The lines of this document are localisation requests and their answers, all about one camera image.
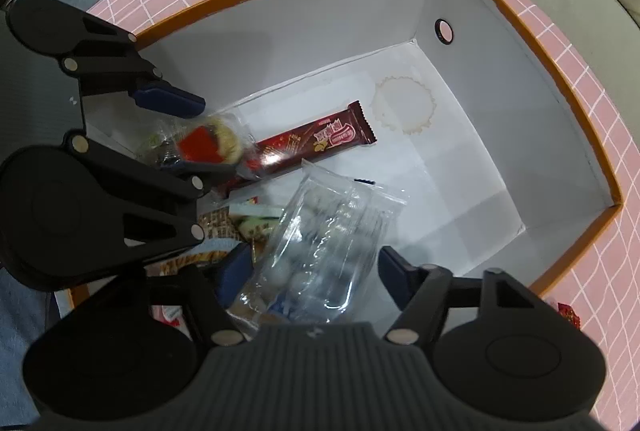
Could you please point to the person's left leg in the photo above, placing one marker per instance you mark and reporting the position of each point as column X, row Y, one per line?
column 20, row 336

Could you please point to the orange printed peanut packet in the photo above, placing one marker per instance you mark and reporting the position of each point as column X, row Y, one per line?
column 220, row 221

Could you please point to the red biscuit packet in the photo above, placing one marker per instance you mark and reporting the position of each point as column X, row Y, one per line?
column 569, row 315

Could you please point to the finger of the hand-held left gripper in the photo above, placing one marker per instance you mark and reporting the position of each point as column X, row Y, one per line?
column 170, row 98
column 165, row 191

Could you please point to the clear bag of white candies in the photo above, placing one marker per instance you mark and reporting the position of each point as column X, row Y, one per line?
column 320, row 251

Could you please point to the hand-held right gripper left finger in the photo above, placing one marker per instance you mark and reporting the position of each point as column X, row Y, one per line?
column 235, row 271

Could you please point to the orange cardboard box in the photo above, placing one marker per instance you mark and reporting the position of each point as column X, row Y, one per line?
column 500, row 111

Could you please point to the clear pastry packet red label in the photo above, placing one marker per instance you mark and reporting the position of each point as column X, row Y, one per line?
column 205, row 146

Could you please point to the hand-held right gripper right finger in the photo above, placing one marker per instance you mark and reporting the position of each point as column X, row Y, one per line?
column 395, row 276

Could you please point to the dark red chocolate bar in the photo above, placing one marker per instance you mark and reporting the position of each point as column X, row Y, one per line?
column 320, row 136

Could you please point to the pink checked tablecloth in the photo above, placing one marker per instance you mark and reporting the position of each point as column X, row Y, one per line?
column 600, row 336

